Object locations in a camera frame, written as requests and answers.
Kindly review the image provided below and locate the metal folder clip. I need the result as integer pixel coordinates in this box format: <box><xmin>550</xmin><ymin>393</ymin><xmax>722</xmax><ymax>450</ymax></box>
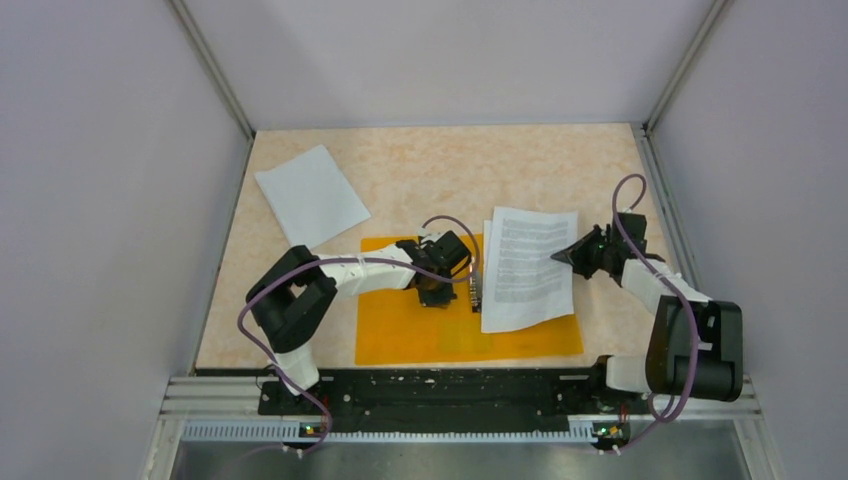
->
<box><xmin>468</xmin><ymin>263</ymin><xmax>482</xmax><ymax>313</ymax></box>

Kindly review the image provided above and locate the orange plastic folder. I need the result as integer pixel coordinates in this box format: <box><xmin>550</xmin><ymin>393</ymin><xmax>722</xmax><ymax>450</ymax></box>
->
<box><xmin>354</xmin><ymin>233</ymin><xmax>586</xmax><ymax>368</ymax></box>

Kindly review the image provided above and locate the printed paper stack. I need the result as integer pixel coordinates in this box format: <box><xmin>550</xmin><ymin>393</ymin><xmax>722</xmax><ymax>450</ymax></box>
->
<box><xmin>481</xmin><ymin>206</ymin><xmax>578</xmax><ymax>334</ymax></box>

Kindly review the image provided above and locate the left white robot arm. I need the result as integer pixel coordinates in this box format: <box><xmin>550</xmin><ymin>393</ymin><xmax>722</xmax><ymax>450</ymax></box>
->
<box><xmin>246</xmin><ymin>231</ymin><xmax>479</xmax><ymax>414</ymax></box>

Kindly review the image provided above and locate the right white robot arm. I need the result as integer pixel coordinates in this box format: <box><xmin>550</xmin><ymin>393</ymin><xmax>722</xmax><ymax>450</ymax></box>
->
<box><xmin>551</xmin><ymin>213</ymin><xmax>743</xmax><ymax>412</ymax></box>

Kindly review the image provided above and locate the blank white paper sheet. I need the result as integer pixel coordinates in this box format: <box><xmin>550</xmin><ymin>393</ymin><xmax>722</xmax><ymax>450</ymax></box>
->
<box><xmin>254</xmin><ymin>145</ymin><xmax>371</xmax><ymax>248</ymax></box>

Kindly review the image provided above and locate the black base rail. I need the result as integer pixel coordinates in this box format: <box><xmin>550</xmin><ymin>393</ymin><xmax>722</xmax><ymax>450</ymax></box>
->
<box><xmin>256</xmin><ymin>354</ymin><xmax>657</xmax><ymax>437</ymax></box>

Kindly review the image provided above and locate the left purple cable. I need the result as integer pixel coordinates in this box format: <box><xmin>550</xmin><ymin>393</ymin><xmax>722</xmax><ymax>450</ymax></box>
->
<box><xmin>237</xmin><ymin>215</ymin><xmax>484</xmax><ymax>457</ymax></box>

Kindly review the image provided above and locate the white slotted cable duct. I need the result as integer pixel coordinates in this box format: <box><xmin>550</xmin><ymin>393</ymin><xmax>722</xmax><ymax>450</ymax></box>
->
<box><xmin>181</xmin><ymin>420</ymin><xmax>598</xmax><ymax>444</ymax></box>

